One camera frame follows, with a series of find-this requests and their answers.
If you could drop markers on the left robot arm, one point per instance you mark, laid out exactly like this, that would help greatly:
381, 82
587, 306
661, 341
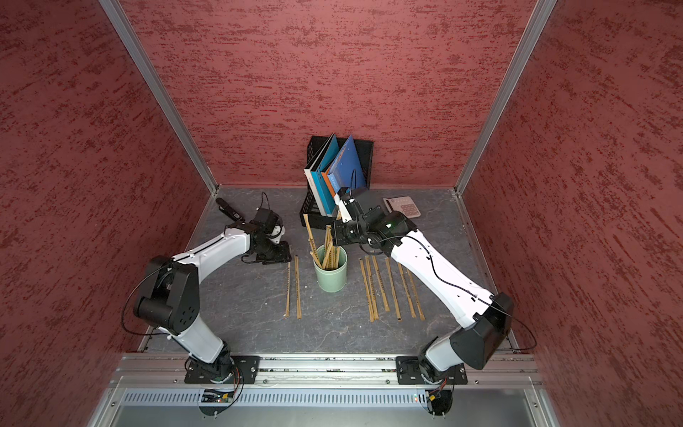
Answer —
168, 297

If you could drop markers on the black mesh file holder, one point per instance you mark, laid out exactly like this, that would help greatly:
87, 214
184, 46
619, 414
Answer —
309, 207

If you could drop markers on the green metal cup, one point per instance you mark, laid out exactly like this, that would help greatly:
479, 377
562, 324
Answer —
333, 281

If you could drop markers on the blue folder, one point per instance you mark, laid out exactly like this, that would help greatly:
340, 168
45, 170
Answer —
346, 170

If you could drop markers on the orange book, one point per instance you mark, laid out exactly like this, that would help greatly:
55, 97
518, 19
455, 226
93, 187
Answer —
328, 182

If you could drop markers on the straw bundle in cup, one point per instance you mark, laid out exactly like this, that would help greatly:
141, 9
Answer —
330, 259

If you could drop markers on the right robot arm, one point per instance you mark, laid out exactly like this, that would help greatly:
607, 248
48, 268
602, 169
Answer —
483, 319

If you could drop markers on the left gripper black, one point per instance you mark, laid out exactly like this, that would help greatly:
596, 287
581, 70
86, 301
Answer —
281, 256

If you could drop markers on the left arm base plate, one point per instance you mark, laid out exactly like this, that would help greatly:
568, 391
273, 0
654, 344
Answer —
234, 370

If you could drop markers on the teal book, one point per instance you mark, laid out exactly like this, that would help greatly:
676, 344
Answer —
322, 160

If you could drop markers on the black stapler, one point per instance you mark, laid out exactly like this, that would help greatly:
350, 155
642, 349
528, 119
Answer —
228, 210

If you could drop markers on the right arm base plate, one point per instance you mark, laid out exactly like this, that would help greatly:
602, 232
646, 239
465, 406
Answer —
418, 371

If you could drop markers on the aluminium front rail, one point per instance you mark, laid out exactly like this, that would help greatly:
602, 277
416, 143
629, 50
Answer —
505, 371

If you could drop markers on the pink calculator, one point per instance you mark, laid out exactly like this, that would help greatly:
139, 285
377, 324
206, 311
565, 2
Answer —
404, 205

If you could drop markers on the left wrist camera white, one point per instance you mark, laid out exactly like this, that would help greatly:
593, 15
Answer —
277, 232

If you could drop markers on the white book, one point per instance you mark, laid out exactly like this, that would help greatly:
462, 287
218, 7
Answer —
315, 144

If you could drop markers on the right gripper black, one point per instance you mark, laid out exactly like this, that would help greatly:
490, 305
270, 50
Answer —
338, 230

